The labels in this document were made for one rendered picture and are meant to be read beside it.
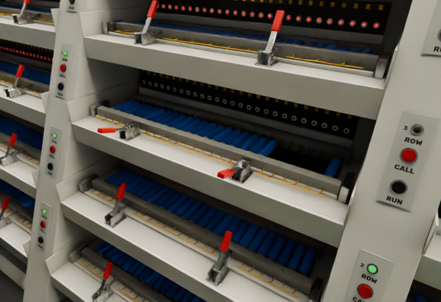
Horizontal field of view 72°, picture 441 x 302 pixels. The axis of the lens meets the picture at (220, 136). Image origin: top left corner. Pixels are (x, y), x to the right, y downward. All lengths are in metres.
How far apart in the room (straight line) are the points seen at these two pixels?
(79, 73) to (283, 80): 0.47
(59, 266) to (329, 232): 0.68
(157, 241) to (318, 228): 0.34
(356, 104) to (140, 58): 0.41
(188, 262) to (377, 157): 0.39
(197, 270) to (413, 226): 0.37
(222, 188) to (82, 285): 0.48
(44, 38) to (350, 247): 0.79
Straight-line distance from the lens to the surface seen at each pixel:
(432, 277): 0.51
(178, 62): 0.58
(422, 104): 0.46
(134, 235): 0.70
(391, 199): 0.46
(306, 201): 0.50
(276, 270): 0.61
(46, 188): 0.88
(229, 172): 0.47
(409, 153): 0.45
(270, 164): 0.53
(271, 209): 0.51
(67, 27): 0.81
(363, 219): 0.48
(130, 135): 0.66
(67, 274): 0.92
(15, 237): 1.08
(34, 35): 0.93
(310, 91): 0.48
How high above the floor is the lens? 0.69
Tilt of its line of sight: 9 degrees down
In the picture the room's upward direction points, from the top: 12 degrees clockwise
